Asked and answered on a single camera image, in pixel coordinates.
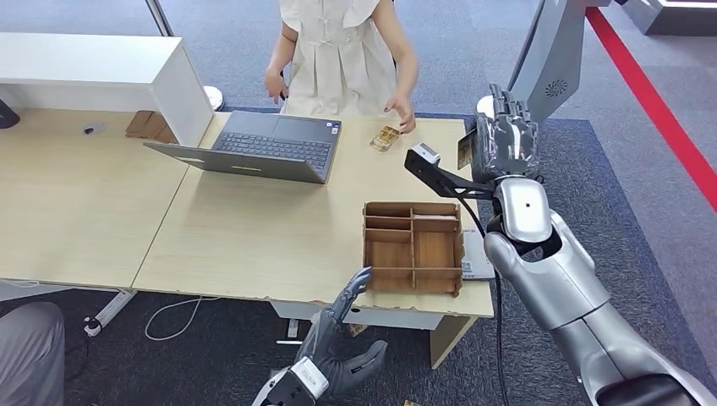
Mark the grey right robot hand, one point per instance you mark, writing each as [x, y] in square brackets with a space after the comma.
[504, 145]

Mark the person's left hand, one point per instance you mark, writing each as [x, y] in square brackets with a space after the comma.
[404, 109]

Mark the person's right hand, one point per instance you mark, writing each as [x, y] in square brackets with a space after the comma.
[277, 85]

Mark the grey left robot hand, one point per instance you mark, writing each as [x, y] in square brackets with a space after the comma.
[327, 353]

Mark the gold room key card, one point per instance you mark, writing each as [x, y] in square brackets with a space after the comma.
[465, 151]

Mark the brown wooden organizer box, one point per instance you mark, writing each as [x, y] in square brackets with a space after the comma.
[389, 258]

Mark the person's right forearm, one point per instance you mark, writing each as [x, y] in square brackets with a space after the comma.
[281, 51]

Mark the person's left forearm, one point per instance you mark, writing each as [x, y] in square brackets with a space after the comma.
[406, 70]

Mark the person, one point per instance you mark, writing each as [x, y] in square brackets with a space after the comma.
[28, 358]
[342, 61]

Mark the brown floor scrap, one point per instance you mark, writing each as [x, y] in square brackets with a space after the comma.
[358, 330]

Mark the small white floor bar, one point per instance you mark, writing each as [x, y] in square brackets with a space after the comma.
[288, 343]

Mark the white floor strip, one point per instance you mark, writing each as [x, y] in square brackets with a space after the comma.
[293, 329]

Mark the stanchion with white base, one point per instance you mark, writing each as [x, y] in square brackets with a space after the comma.
[483, 105]
[214, 98]

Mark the grey open laptop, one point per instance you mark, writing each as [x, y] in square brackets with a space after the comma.
[269, 147]

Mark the white desk apron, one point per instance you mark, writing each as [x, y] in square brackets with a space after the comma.
[403, 319]

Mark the grey kiosk stand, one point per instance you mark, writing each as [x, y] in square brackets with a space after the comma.
[552, 56]

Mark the light wood desk leg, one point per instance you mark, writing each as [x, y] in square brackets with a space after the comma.
[448, 342]

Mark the brown cardboard piece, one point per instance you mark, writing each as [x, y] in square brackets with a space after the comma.
[147, 124]

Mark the grey desk grommet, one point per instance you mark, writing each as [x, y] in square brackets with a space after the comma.
[93, 129]

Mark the white counter shelf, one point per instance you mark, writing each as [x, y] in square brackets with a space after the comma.
[84, 56]

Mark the grey white platform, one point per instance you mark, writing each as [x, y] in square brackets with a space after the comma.
[672, 17]

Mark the white power strip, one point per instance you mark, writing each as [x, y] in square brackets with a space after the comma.
[112, 311]

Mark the black device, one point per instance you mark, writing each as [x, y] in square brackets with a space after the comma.
[8, 116]

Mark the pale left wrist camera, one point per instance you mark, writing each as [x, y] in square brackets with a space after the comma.
[310, 378]

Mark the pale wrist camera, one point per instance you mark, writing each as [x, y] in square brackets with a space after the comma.
[425, 153]
[310, 378]

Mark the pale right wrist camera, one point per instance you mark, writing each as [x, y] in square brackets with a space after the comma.
[425, 153]

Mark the black camera bracket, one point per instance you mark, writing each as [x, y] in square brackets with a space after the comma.
[442, 182]

